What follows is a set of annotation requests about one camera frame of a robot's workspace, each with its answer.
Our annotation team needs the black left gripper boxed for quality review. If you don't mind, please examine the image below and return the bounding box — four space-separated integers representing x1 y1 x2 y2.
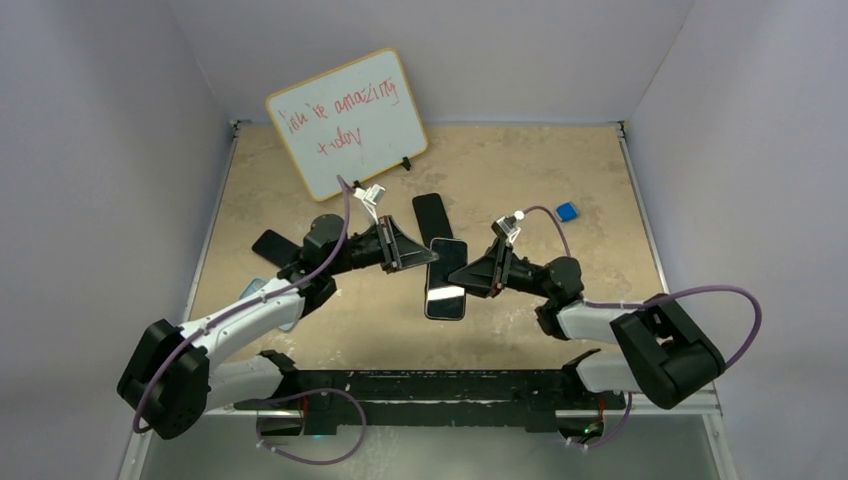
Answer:
327 216 437 277

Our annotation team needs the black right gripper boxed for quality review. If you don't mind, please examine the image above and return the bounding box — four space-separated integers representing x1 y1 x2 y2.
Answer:
445 237 553 298

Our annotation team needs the black phone case with cutout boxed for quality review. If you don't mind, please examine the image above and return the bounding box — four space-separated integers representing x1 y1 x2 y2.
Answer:
423 237 470 323

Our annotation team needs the purple-edged black phone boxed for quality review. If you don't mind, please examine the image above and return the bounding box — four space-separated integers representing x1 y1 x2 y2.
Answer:
251 229 300 269

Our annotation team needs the light blue phone case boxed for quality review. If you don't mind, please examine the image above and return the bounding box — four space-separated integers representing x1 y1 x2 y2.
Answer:
238 278 297 332

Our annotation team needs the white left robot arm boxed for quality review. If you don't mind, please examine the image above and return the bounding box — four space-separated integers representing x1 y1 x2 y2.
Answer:
117 214 438 439

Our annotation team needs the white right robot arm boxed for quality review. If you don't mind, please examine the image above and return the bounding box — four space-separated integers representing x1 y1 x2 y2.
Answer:
447 240 728 410

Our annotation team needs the blue whiteboard eraser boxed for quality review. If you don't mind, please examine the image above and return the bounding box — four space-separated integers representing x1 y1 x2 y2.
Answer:
555 202 579 223

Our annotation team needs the yellow-framed whiteboard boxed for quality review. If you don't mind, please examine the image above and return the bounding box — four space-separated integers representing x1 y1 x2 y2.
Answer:
266 48 428 202

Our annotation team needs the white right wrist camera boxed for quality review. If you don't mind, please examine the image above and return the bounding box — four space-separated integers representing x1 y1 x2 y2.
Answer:
491 210 525 247

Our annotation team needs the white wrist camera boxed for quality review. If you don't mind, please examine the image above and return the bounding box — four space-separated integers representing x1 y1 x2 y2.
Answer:
491 210 525 247
354 184 386 225

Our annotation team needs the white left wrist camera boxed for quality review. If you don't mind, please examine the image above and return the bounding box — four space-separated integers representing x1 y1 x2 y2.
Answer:
354 184 386 225

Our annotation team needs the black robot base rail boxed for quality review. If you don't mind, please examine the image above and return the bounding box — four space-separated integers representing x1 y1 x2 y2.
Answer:
235 351 626 436

